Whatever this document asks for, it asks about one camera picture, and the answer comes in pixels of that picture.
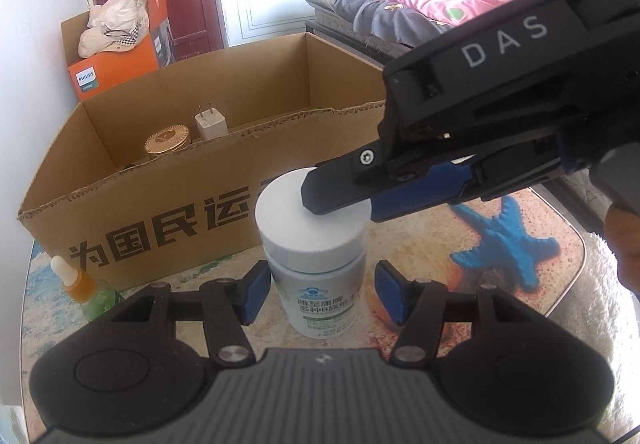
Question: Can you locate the bed mattress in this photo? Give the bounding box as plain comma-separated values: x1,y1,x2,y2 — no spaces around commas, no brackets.
304,0,416,68

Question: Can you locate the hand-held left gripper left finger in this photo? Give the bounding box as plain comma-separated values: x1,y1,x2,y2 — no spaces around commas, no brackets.
112,260,272,369

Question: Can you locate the white vitamin bottle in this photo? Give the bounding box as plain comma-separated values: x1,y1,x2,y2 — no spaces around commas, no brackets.
255,167,372,339

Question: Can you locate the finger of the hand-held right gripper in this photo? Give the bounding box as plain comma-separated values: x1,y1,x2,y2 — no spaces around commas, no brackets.
301,148,388,216
371,162,482,224

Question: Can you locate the dark jar with gold lid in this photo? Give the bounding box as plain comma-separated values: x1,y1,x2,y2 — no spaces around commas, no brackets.
144,123,193,157

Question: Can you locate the green dropper bottle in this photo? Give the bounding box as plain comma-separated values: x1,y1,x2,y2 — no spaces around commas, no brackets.
49,255,123,322

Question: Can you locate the cream cloth bundle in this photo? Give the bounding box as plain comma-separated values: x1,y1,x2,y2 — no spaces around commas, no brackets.
77,0,151,59

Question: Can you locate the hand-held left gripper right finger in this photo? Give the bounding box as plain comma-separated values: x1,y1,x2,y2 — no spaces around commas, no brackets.
375,260,533,369

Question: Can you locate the orange appliance box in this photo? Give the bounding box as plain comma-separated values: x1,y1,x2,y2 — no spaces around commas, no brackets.
60,0,173,101

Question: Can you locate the brown cardboard box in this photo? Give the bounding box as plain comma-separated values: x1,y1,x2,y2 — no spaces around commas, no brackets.
17,32,416,292

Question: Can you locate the person's right forearm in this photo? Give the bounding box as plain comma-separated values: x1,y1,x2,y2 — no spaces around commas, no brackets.
604,204,640,307

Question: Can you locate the white charger plug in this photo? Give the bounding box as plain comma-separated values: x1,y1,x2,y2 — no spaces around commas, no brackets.
194,103,230,141

